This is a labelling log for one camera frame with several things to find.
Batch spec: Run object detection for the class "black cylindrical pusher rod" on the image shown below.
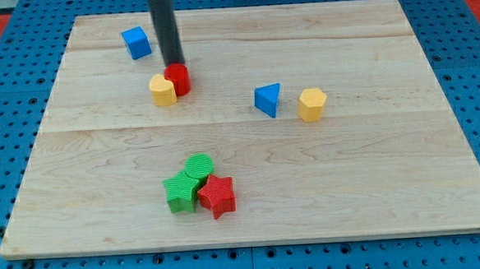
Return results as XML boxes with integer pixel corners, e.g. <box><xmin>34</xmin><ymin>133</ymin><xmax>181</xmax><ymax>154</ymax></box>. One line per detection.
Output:
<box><xmin>146</xmin><ymin>0</ymin><xmax>185</xmax><ymax>66</ymax></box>

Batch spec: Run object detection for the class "blue cube block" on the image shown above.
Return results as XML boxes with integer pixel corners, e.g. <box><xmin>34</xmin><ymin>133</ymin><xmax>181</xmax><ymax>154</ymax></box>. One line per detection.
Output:
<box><xmin>121</xmin><ymin>26</ymin><xmax>153</xmax><ymax>60</ymax></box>

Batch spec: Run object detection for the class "red cylinder block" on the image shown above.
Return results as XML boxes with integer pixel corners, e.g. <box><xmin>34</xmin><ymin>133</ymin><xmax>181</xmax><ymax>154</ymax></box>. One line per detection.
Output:
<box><xmin>164</xmin><ymin>63</ymin><xmax>192</xmax><ymax>96</ymax></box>

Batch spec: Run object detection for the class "wooden board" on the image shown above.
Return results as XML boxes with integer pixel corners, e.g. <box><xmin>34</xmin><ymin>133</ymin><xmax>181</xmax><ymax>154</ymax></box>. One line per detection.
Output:
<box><xmin>0</xmin><ymin>0</ymin><xmax>480</xmax><ymax>260</ymax></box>

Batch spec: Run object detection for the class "green star block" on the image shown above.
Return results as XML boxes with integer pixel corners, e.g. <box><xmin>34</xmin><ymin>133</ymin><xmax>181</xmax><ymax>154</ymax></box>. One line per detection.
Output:
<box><xmin>163</xmin><ymin>169</ymin><xmax>200</xmax><ymax>214</ymax></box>

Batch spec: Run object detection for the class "yellow heart block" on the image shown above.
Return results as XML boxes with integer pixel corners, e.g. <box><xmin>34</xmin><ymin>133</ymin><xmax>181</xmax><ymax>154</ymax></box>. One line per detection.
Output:
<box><xmin>149</xmin><ymin>74</ymin><xmax>178</xmax><ymax>107</ymax></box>

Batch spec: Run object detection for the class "green cylinder block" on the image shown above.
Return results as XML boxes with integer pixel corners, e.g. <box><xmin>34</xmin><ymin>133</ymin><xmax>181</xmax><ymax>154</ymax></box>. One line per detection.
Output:
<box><xmin>184</xmin><ymin>153</ymin><xmax>215</xmax><ymax>185</ymax></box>

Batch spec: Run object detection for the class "blue triangle block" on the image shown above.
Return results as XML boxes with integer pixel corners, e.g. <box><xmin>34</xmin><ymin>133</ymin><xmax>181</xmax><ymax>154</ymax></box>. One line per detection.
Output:
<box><xmin>253</xmin><ymin>83</ymin><xmax>281</xmax><ymax>118</ymax></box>

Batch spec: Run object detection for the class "yellow hexagon block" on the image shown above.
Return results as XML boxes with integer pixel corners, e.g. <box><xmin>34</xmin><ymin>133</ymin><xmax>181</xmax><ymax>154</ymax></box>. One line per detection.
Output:
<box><xmin>298</xmin><ymin>87</ymin><xmax>327</xmax><ymax>123</ymax></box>

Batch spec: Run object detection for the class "red star block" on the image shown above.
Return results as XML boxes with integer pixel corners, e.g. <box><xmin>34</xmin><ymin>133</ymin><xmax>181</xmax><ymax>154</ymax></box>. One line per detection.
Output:
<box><xmin>197</xmin><ymin>174</ymin><xmax>237</xmax><ymax>219</ymax></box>

